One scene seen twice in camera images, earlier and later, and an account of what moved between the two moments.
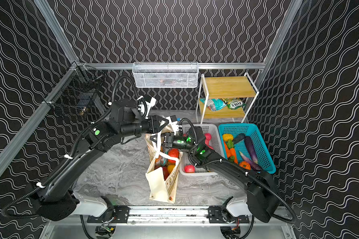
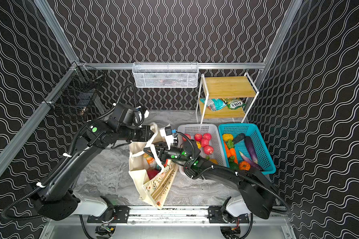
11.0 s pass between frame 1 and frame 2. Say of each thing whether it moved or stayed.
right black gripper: moved
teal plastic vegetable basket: stayed
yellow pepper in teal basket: stayed
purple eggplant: stayed
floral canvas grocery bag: moved
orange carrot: stayed
